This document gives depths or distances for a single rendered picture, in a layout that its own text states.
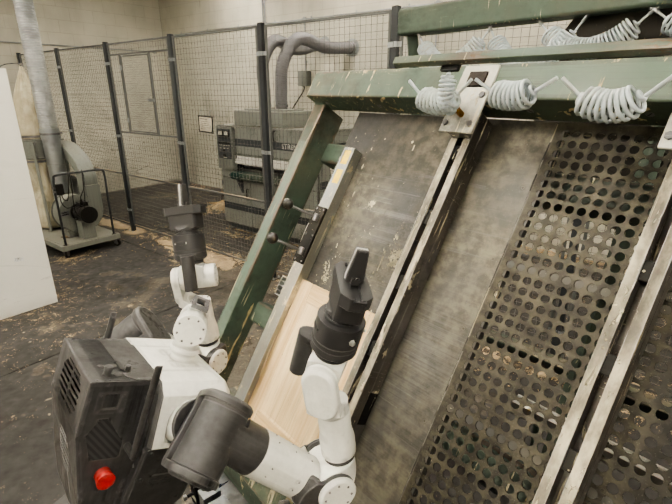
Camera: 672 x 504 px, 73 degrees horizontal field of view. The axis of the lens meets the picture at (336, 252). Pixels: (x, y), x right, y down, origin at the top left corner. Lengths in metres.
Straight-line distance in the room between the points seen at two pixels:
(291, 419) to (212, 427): 0.60
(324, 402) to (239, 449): 0.17
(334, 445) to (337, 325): 0.28
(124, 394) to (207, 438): 0.18
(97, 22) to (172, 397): 9.34
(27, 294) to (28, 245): 0.45
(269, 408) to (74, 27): 8.87
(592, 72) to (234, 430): 1.03
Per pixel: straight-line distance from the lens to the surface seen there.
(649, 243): 1.01
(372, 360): 1.19
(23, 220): 4.80
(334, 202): 1.51
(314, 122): 1.74
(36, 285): 4.96
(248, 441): 0.89
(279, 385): 1.48
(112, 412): 0.95
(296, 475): 0.97
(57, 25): 9.72
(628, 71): 1.17
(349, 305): 0.73
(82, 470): 0.99
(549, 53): 1.05
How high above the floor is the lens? 1.89
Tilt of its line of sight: 20 degrees down
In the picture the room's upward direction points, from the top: straight up
